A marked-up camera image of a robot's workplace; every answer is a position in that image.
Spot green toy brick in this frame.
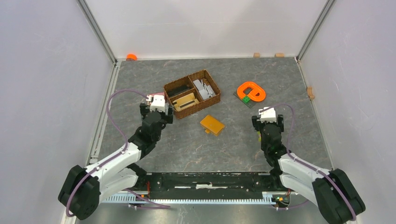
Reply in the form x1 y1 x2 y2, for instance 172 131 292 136
242 96 251 104

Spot orange plastic ring toy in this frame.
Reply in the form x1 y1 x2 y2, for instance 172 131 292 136
236 81 266 102

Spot yellow leather card holder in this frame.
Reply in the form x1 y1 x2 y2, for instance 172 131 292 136
200 115 225 136

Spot gold VIP cards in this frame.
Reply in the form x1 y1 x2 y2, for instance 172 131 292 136
172 93 199 112

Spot silver cards pile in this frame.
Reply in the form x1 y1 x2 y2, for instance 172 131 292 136
192 79 216 100

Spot pink card box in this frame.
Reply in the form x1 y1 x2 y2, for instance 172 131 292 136
153 92 165 96

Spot purple cable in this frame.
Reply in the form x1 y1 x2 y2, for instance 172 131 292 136
65 89 172 217
260 103 357 222

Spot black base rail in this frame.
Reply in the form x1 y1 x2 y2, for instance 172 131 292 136
131 172 288 200

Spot orange tape roll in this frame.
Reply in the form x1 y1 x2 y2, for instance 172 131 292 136
126 54 137 61

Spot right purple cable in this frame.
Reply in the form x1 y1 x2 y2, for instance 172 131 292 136
260 103 357 222

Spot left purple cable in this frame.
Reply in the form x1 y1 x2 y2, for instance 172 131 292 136
65 89 172 217

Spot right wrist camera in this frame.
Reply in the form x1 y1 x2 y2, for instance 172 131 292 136
258 107 277 123

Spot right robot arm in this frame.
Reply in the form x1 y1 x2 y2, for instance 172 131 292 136
252 114 366 224

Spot black cards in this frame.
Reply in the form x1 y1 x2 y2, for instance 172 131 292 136
167 84 191 98

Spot wooden clip on wall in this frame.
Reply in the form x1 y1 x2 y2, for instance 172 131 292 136
306 86 315 100

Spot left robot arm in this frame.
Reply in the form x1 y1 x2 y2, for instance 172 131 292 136
58 103 174 220

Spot brown woven basket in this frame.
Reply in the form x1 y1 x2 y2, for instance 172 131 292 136
163 70 221 119

